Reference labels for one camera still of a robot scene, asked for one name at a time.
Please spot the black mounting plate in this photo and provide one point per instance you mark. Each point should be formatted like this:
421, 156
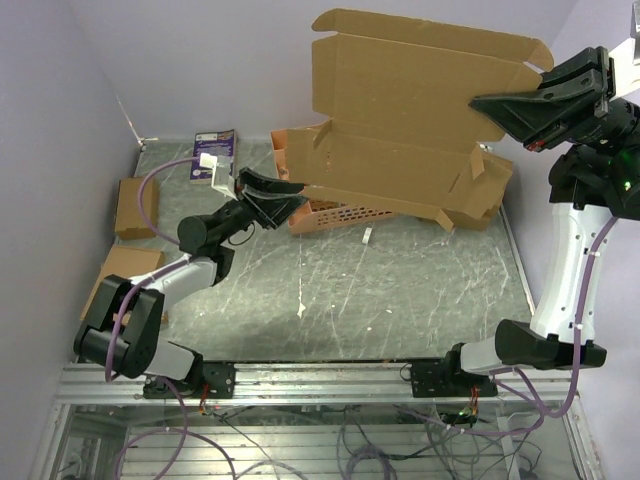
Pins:
208, 379
433, 379

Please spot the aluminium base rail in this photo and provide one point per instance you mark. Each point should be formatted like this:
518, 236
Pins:
266, 384

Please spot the cardboard box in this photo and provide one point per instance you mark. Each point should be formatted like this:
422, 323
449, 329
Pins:
477, 193
126, 262
129, 223
394, 92

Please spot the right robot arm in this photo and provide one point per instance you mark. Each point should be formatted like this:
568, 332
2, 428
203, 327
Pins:
591, 189

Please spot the purple book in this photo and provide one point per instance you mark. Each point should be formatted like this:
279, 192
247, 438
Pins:
216, 143

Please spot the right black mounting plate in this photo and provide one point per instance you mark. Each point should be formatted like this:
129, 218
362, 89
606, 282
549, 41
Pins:
433, 379

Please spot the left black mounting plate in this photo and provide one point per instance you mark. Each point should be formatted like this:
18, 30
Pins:
208, 379

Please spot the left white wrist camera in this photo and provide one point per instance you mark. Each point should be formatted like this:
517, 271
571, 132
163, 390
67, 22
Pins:
222, 173

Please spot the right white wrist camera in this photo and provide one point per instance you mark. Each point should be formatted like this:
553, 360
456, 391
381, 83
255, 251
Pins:
626, 58

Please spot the peach plastic file organizer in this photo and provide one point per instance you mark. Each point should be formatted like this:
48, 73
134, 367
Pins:
319, 215

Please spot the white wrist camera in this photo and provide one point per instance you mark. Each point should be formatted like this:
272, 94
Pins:
222, 173
626, 58

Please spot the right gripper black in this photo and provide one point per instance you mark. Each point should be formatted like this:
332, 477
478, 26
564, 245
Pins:
579, 88

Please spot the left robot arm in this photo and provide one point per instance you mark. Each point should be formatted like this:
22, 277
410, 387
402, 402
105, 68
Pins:
121, 328

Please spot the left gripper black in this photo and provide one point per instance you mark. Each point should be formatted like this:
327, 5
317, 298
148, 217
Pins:
272, 210

